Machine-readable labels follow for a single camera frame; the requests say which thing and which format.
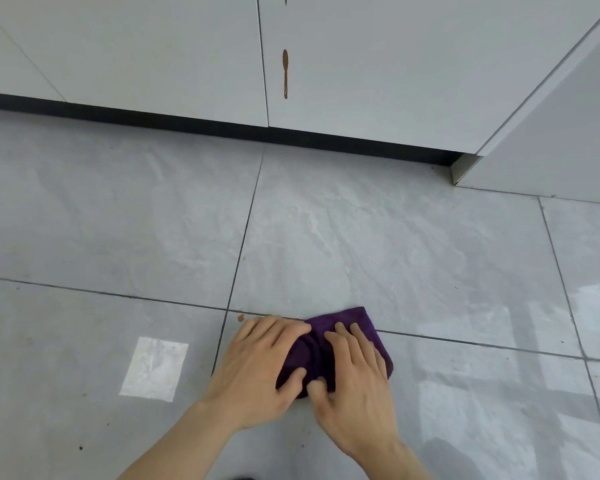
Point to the person's left hand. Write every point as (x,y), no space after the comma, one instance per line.
(247,374)

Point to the person's right hand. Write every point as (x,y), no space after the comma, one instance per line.
(360,404)

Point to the person's left thumb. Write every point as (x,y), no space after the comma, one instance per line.
(292,383)

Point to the person's left little finger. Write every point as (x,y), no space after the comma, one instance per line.
(245,330)

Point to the person's left middle finger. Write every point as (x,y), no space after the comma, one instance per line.
(282,330)

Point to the person's right thumb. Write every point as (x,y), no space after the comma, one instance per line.
(319,392)

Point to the person's right little finger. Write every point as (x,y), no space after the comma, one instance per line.
(381,364)

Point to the person's right middle finger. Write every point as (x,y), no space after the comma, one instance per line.
(352,344)

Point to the purple cleaning cloth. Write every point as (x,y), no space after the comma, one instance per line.
(320,344)

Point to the person's left forearm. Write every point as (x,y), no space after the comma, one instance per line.
(180,444)

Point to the person's right forearm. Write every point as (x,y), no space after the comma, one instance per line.
(392,462)

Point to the black cabinet kickboard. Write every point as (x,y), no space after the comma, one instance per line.
(205,127)

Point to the brown drip stain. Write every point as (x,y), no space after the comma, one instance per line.
(285,69)

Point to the white cabinet door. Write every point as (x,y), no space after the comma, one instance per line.
(10,49)
(145,49)
(405,64)

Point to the white cabinet side panel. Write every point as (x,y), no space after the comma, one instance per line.
(555,129)

